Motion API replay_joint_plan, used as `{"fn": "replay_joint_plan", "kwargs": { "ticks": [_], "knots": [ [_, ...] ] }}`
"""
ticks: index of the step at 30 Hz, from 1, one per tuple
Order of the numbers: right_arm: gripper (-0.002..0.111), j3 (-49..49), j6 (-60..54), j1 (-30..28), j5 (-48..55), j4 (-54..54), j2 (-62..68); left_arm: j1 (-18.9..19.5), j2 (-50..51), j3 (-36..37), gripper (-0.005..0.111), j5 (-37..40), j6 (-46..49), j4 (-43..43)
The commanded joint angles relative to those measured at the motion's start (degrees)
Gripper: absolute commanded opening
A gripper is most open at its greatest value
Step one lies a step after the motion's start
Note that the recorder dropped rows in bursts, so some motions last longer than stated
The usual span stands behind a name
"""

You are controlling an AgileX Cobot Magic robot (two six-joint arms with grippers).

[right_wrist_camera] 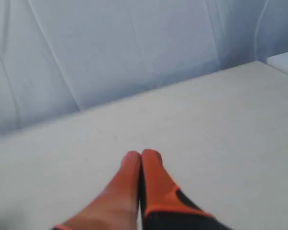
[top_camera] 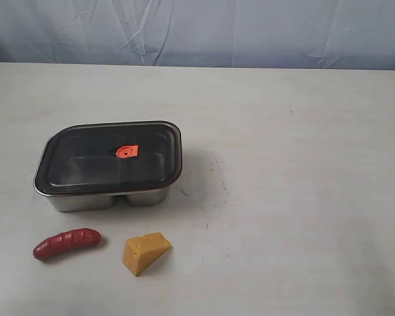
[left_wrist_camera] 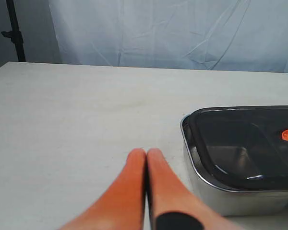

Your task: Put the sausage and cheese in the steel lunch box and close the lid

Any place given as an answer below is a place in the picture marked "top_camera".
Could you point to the dark transparent box lid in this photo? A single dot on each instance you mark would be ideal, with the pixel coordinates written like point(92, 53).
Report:
point(95, 164)

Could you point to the stainless steel lunch box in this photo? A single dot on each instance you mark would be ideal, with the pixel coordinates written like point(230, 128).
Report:
point(82, 200)

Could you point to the yellow toy cheese wedge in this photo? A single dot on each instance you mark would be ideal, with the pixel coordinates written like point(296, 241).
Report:
point(141, 251)

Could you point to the red toy sausage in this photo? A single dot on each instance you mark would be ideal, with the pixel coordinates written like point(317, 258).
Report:
point(66, 241)

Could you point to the grey-blue backdrop cloth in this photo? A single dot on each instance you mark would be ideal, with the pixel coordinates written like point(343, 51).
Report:
point(280, 34)

